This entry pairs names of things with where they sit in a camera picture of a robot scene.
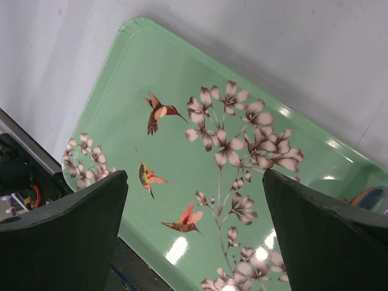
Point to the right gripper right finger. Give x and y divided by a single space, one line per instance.
326 244

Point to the small grey-blue cup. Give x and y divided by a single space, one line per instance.
373 199

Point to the green floral hummingbird tray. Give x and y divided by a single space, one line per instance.
195 139

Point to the aluminium front rail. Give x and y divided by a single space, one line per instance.
28 149

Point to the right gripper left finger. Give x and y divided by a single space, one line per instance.
67 244

